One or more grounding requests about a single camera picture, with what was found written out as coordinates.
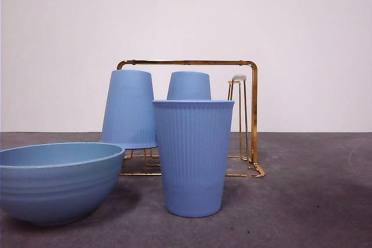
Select blue ribbed plastic cup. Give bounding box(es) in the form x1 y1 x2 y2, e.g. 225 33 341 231
166 71 211 100
152 99 235 218
101 69 158 149

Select blue ceramic bowl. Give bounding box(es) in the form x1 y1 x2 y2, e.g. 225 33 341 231
0 142 126 227

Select gold wire cup rack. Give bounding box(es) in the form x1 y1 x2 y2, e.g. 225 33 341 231
116 59 266 178

